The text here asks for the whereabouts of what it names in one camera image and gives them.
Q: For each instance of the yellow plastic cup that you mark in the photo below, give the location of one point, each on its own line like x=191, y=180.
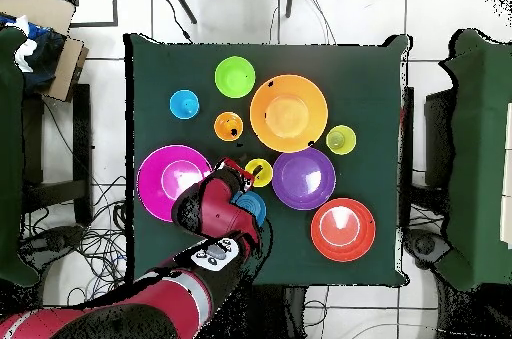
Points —
x=266, y=175

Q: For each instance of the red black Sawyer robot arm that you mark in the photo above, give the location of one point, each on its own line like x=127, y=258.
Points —
x=220, y=211

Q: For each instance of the small blue plastic bowl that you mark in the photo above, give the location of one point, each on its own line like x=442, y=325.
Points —
x=256, y=205

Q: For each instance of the orange plastic cup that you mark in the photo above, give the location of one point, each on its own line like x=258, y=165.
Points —
x=228, y=126

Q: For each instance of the purple plastic bowl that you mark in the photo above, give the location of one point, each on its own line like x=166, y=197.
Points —
x=304, y=179

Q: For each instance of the large orange plastic bowl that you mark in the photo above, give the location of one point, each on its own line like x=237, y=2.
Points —
x=288, y=113

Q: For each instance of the large pink plastic bowl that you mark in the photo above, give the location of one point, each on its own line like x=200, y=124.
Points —
x=168, y=179

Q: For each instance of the blue plastic cup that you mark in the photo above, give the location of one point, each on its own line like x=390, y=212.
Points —
x=184, y=104

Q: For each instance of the pale yellow-green plastic cup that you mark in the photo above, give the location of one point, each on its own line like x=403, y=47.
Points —
x=340, y=140

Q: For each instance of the small green plastic bowl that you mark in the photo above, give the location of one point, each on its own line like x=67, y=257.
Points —
x=234, y=77

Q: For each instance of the red plastic bowl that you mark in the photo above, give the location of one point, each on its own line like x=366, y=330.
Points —
x=342, y=230

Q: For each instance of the dark green table cloth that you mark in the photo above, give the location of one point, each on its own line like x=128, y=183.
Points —
x=360, y=95

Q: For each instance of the black wooden stool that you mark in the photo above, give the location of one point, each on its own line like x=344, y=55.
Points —
x=82, y=135

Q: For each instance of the green cloth covered table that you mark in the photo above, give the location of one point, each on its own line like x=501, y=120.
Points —
x=10, y=155
x=480, y=155

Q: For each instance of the blue and white clothes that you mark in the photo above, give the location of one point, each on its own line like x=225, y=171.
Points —
x=40, y=59

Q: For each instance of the brown cardboard box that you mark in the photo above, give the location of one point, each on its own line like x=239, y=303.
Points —
x=40, y=7

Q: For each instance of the black metal frame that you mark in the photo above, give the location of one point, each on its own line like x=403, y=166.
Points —
x=114, y=3

